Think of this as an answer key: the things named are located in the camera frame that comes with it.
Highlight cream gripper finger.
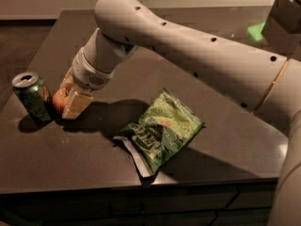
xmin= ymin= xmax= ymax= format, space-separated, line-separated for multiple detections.
xmin=62 ymin=86 xmax=93 ymax=120
xmin=59 ymin=69 xmax=74 ymax=89

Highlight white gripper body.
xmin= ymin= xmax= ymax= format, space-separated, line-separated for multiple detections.
xmin=71 ymin=48 xmax=113 ymax=90

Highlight red apple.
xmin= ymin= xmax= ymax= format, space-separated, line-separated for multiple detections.
xmin=52 ymin=88 xmax=70 ymax=114

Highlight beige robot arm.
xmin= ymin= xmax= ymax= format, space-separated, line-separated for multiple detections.
xmin=62 ymin=0 xmax=301 ymax=226

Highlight green soda can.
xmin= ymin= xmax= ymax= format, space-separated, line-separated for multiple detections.
xmin=11 ymin=72 xmax=53 ymax=122

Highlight green chip bag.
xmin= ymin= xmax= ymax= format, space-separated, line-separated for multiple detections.
xmin=114 ymin=89 xmax=204 ymax=178

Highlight dark cabinet drawers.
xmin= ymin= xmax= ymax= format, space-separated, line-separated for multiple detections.
xmin=0 ymin=182 xmax=276 ymax=226

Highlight dark box on counter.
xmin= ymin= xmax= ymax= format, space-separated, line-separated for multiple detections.
xmin=262 ymin=0 xmax=301 ymax=55

